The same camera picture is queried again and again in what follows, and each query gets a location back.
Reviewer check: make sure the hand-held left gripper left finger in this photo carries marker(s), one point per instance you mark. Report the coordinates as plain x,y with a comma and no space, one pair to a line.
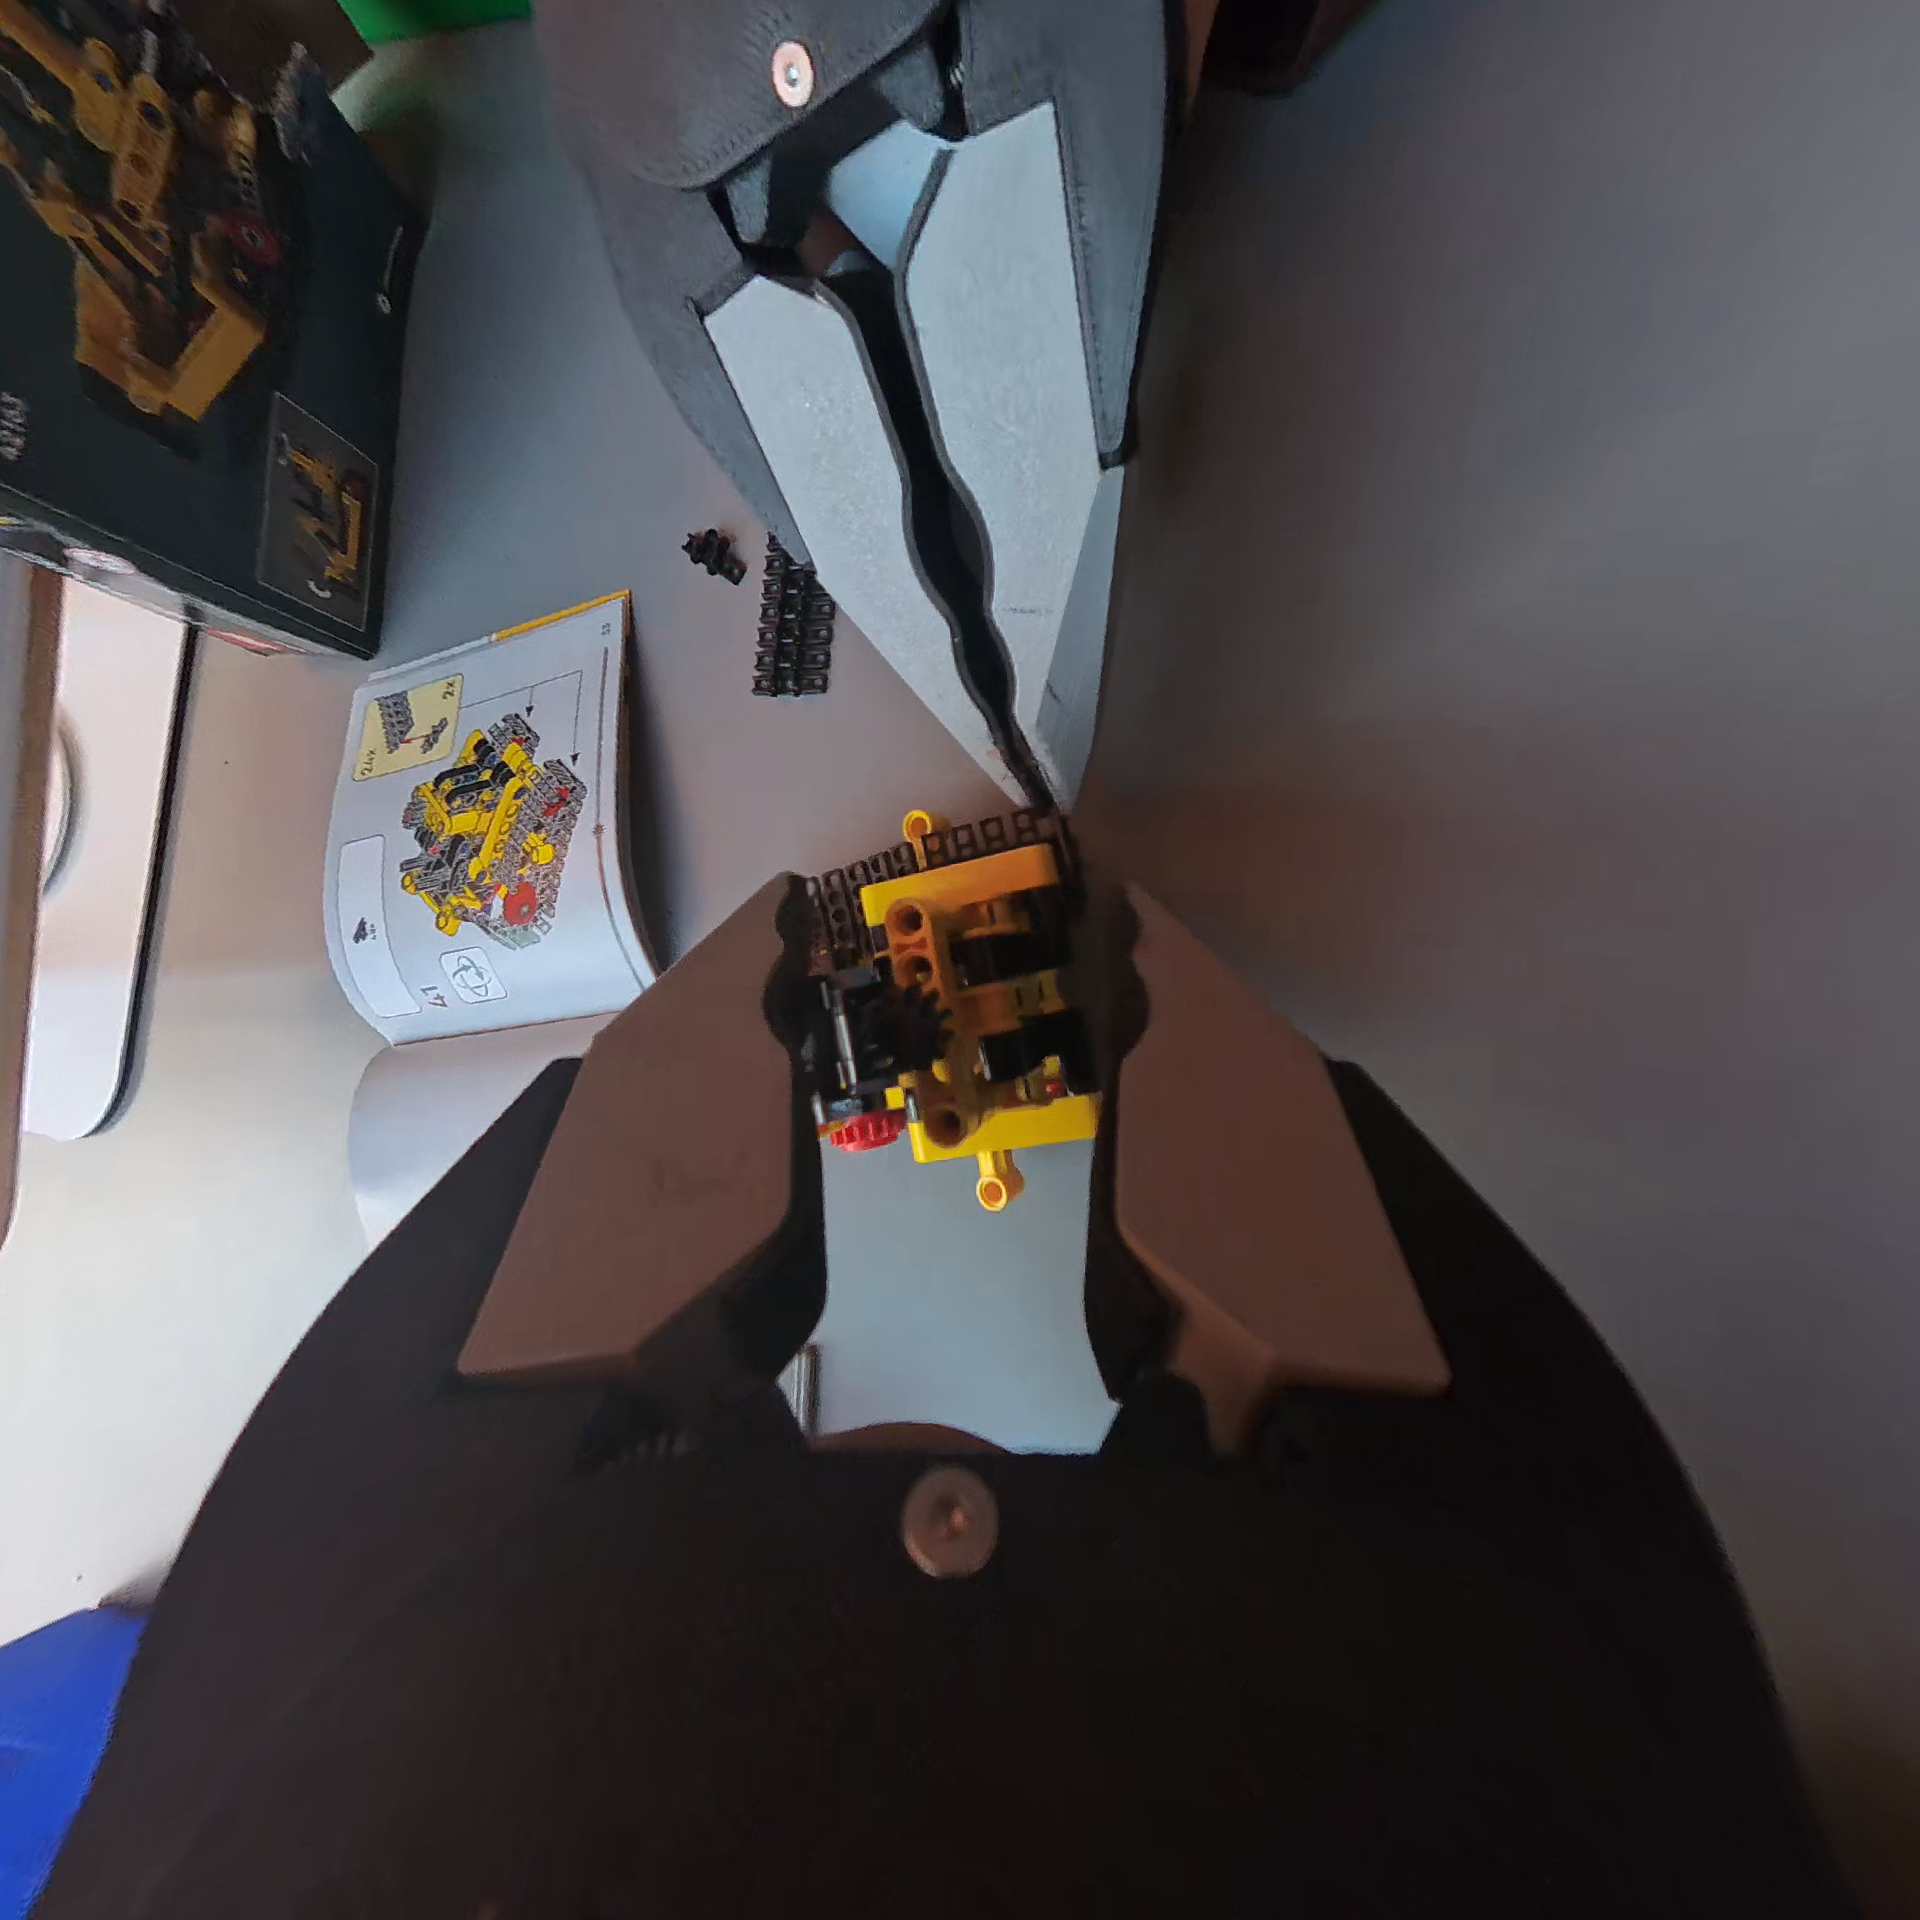
644,1200

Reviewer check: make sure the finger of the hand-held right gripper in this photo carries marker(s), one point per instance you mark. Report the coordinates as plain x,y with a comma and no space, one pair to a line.
1020,373
820,452

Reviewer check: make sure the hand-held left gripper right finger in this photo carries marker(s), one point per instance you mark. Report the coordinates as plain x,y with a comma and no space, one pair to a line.
1274,1200

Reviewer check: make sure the yellow lego bulldozer model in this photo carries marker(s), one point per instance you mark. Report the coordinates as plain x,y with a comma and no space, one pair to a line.
1020,903

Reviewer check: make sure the single black lego track link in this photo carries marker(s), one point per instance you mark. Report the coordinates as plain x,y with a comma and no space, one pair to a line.
713,556

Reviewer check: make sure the grey lego axle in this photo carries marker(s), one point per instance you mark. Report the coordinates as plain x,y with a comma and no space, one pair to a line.
814,1387

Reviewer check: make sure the lego instruction booklet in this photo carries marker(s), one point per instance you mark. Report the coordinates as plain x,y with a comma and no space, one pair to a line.
481,842

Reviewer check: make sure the dark lego set box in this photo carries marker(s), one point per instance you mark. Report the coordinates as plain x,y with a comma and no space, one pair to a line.
150,226

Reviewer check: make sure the green storage bin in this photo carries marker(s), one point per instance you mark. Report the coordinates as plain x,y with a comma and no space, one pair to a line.
436,13

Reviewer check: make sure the silver monitor stand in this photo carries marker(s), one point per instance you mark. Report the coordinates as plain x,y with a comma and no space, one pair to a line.
106,903

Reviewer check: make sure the blue plastic bin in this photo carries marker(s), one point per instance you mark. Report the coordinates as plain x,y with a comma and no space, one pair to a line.
45,1724

